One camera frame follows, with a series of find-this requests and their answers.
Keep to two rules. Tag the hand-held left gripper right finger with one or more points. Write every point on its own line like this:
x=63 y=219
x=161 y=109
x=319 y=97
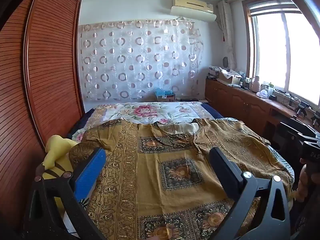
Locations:
x=225 y=170

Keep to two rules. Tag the palm leaf bed sheet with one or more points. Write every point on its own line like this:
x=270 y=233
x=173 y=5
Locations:
x=282 y=160

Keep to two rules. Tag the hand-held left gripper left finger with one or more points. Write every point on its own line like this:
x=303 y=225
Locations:
x=90 y=170

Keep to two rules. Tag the flat black box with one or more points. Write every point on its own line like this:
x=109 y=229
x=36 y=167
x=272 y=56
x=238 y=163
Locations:
x=190 y=100

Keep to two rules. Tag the wooden framed window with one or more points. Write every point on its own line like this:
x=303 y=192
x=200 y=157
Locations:
x=300 y=55

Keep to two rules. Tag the open dotted cardboard box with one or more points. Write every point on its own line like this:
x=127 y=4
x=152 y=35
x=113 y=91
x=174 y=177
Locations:
x=230 y=78

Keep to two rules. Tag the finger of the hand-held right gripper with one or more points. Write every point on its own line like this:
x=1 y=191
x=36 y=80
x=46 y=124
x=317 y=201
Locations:
x=311 y=140
x=300 y=130

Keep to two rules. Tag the red tassel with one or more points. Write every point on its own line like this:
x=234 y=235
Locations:
x=221 y=38

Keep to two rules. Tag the white bottle with green cap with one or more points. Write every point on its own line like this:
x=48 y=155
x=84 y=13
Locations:
x=270 y=90

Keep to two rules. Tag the yellow plush toy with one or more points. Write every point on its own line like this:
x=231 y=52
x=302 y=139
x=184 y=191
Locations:
x=60 y=152

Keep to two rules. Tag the cardboard box with red label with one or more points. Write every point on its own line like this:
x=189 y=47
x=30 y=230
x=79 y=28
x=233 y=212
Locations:
x=167 y=98

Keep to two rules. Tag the circle patterned sheer curtain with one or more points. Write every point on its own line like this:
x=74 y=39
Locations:
x=140 y=60

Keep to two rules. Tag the small black box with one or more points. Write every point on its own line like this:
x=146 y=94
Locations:
x=273 y=97

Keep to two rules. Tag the dark oval ornament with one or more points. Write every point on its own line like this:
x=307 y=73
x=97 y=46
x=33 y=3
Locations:
x=225 y=62

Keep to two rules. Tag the person's dark clothing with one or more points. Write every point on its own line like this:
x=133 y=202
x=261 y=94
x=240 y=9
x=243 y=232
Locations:
x=305 y=220

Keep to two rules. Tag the blue plastic bag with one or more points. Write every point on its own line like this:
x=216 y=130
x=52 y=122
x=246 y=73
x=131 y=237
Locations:
x=163 y=92

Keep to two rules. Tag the patterned fabric stack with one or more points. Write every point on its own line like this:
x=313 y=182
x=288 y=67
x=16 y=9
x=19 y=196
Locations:
x=214 y=72

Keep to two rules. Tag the golden patterned shirt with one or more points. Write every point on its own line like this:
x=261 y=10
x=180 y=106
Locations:
x=150 y=180

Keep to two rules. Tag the long wooden cabinet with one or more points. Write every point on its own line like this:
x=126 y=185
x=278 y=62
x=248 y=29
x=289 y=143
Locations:
x=237 y=100

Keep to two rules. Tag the person's right hand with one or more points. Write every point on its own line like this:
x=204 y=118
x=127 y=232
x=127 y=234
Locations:
x=305 y=182

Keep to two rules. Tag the patterned window curtain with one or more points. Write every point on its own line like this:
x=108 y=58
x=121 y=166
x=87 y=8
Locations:
x=227 y=30

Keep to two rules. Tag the small black tripod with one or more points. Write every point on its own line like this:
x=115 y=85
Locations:
x=316 y=118
x=302 y=107

